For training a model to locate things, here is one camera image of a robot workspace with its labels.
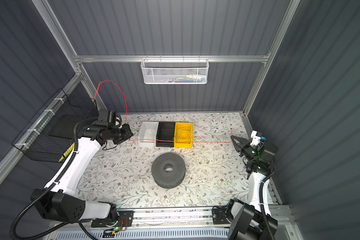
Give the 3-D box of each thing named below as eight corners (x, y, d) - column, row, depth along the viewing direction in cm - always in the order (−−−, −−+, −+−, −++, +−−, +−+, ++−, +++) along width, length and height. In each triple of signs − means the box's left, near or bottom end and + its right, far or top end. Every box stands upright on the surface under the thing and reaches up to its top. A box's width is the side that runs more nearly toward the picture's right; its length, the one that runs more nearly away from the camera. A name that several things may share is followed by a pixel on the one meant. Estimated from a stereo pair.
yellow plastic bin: (174, 148, 102) (174, 143, 96) (175, 128, 113) (175, 122, 108) (192, 148, 102) (192, 143, 96) (191, 128, 113) (191, 122, 108)
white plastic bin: (139, 148, 102) (136, 142, 97) (143, 128, 114) (141, 121, 108) (156, 148, 102) (155, 142, 97) (159, 127, 114) (158, 121, 108)
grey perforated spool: (151, 188, 85) (148, 184, 80) (155, 157, 98) (153, 152, 92) (185, 188, 85) (185, 184, 80) (185, 157, 98) (185, 152, 92)
